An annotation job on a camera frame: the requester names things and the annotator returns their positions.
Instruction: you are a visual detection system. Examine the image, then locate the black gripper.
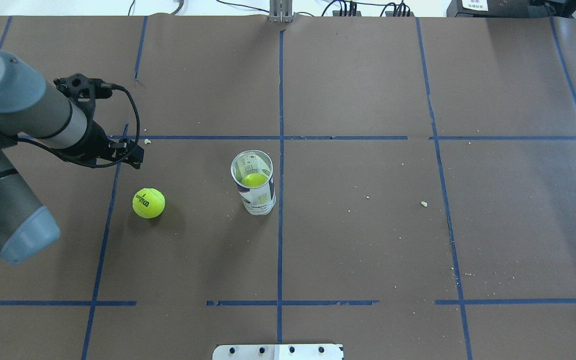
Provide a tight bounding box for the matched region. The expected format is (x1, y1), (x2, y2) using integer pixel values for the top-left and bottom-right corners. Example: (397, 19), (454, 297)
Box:
(70, 120), (145, 170)

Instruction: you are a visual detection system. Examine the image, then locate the yellow tennis ball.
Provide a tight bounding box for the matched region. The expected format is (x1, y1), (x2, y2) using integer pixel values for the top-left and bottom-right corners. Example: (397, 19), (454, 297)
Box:
(131, 187), (166, 219)

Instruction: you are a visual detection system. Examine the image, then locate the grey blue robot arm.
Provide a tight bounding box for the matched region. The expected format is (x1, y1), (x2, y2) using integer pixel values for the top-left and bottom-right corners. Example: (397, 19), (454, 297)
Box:
(0, 49), (145, 265)

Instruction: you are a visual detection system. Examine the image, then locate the clear tennis ball can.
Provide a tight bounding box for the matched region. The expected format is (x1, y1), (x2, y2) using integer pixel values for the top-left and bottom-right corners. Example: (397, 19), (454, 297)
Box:
(230, 150), (277, 215)

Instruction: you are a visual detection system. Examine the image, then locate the tennis ball inside can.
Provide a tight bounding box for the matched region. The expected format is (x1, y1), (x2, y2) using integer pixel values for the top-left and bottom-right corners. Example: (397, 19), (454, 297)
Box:
(241, 172), (268, 189)

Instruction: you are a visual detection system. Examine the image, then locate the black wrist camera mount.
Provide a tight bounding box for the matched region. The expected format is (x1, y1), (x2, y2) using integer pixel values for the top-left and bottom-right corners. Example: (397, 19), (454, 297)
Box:
(53, 73), (114, 118)

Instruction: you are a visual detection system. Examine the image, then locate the aluminium frame post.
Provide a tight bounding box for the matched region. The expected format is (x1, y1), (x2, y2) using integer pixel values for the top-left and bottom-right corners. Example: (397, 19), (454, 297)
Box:
(268, 0), (295, 23)

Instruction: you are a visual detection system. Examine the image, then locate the white camera stand post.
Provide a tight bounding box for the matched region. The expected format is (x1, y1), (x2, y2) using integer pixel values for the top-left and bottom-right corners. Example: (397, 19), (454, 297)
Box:
(212, 343), (345, 360)

